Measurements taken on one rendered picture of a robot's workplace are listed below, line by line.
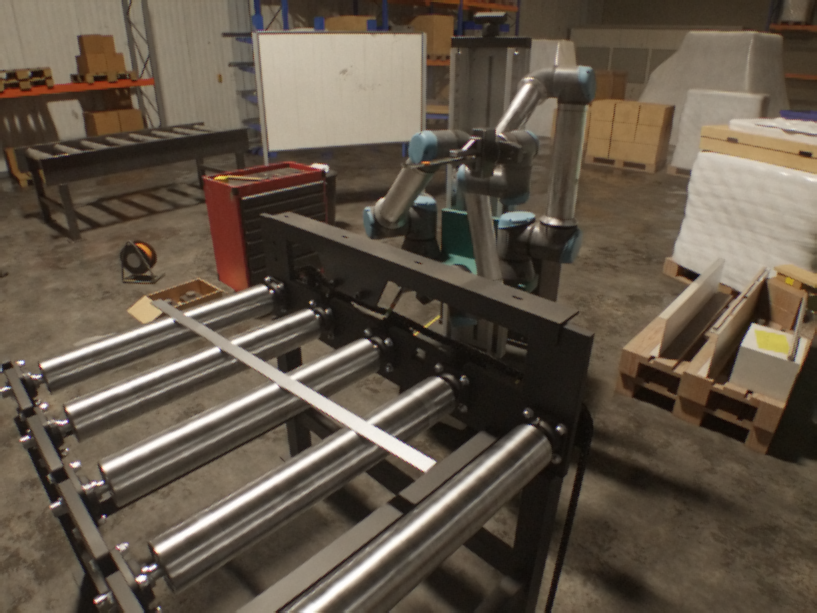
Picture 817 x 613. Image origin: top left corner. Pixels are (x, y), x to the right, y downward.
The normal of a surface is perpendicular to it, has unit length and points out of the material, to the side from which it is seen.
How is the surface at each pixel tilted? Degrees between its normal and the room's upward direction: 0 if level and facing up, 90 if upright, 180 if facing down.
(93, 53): 90
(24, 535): 0
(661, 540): 0
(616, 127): 90
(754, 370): 90
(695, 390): 90
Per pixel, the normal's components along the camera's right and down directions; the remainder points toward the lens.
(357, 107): 0.36, 0.41
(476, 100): -0.55, 0.37
